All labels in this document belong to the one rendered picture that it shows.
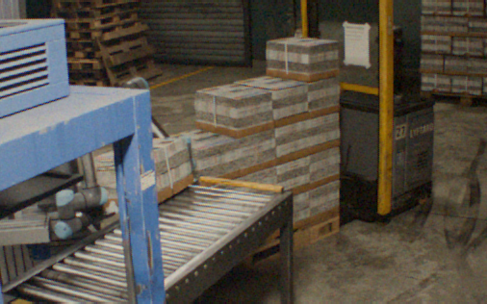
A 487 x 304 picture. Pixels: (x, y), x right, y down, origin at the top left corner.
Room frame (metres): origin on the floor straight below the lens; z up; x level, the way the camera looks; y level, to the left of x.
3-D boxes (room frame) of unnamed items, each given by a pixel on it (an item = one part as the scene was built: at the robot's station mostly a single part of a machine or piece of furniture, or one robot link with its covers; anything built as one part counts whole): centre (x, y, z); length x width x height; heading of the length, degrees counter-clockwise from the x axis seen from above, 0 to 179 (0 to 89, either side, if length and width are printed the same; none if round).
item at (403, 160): (5.11, -1.04, 0.40); 0.69 x 0.55 x 0.80; 41
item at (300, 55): (4.59, -0.43, 0.65); 0.39 x 0.30 x 1.29; 41
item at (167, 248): (2.60, 0.35, 0.77); 0.47 x 0.05 x 0.05; 62
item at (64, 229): (2.77, 0.72, 0.81); 0.11 x 0.08 x 0.09; 152
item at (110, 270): (2.38, 0.47, 0.77); 0.47 x 0.05 x 0.05; 62
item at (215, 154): (4.11, 0.12, 0.42); 1.17 x 0.39 x 0.83; 131
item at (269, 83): (4.38, -0.20, 1.06); 0.37 x 0.28 x 0.01; 42
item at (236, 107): (4.20, 0.02, 0.95); 0.38 x 0.29 x 0.23; 42
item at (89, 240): (2.78, 0.54, 0.74); 1.34 x 0.05 x 0.12; 152
